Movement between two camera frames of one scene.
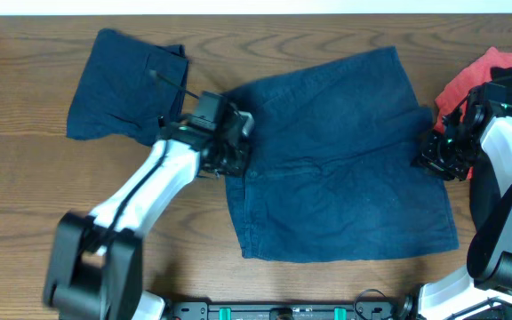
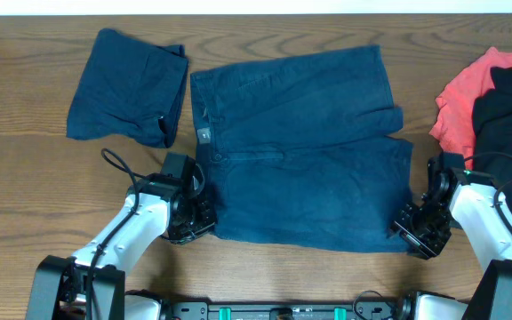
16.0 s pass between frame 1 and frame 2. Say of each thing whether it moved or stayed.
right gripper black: moved
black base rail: stayed
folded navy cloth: stayed
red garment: stayed
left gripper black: moved
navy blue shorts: moved
